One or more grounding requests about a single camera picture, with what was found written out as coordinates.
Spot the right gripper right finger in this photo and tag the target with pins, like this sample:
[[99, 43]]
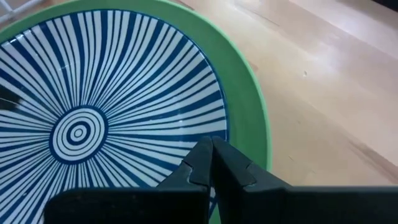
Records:
[[311, 205]]

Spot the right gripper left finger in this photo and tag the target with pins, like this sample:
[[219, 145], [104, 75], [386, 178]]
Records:
[[124, 207]]

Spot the blue white striped plate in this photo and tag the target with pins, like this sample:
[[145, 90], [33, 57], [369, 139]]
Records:
[[140, 77]]

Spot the large green plate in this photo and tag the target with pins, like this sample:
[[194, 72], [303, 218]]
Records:
[[242, 77]]

